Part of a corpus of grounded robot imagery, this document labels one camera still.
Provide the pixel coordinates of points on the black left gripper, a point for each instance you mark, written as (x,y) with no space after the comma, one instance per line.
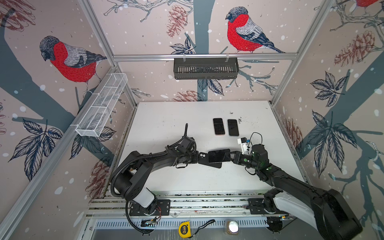
(196,153)

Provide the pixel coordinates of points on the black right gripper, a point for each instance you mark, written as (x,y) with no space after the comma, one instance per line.
(237,157)

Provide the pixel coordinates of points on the black phone face up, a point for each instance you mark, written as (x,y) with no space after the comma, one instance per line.
(219,156)

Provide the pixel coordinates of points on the white phone face down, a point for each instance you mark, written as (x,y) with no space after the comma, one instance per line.
(233,127)

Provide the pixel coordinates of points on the pink purple phone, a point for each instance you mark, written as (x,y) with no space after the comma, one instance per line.
(219,126)

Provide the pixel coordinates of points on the black phone case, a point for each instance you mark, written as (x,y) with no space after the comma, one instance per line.
(203,159)

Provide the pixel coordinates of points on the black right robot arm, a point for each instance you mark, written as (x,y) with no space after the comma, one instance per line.
(325,210)

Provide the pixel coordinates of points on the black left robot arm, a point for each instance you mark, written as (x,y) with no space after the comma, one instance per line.
(129,179)

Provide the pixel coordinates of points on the round silver puck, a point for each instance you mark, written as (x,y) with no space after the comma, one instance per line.
(232,227)

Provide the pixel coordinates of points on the yellow tape measure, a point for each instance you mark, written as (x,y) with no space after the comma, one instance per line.
(185,230)

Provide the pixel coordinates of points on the small circuit board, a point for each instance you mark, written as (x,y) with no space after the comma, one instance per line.
(148,223)

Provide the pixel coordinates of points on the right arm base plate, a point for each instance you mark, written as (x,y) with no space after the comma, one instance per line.
(256,207)

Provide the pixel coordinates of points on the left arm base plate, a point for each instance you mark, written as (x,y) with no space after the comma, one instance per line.
(156,208)

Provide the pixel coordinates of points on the black wall basket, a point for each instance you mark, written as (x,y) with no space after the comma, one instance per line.
(206,69)

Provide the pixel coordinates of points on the white wire mesh basket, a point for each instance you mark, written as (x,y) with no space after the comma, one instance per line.
(98,114)

